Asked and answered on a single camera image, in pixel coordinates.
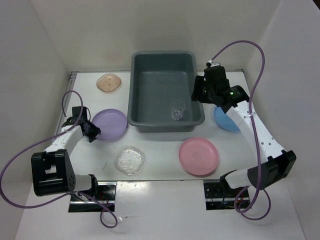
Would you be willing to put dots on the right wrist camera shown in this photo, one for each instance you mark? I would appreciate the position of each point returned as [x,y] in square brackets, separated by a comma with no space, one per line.
[212,63]

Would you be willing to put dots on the grey plastic bin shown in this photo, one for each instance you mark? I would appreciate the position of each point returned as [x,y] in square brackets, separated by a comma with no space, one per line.
[156,79]

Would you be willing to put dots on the clear plastic cup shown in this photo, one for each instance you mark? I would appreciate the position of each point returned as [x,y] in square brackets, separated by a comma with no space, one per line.
[177,108]

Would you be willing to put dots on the peach square dish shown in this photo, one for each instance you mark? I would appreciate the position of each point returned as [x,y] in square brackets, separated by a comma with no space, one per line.
[108,83]

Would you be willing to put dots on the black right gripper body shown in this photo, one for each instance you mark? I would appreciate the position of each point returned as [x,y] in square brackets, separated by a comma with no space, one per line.
[208,96]

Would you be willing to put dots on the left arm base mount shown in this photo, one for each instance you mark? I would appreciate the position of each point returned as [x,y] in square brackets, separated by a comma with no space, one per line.
[105,194]

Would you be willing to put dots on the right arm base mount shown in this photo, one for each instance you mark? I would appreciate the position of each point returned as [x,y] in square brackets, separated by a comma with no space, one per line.
[216,198]

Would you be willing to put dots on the clear textured square dish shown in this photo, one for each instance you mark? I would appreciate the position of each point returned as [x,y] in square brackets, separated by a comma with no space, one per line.
[130,160]

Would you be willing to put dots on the purple plastic plate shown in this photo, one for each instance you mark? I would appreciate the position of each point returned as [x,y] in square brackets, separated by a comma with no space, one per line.
[112,123]

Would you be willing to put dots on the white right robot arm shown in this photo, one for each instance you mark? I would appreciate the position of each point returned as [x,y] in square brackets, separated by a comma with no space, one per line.
[276,163]

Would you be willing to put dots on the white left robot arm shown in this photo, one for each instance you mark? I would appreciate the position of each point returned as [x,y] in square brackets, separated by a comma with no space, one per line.
[52,171]

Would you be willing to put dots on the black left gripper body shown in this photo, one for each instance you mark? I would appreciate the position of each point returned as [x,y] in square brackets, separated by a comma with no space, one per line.
[87,121]

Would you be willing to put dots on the pink plastic plate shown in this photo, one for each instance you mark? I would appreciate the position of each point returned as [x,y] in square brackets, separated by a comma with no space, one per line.
[198,156]

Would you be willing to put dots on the blue plastic plate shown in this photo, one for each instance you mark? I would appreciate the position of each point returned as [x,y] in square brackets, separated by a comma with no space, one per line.
[223,121]

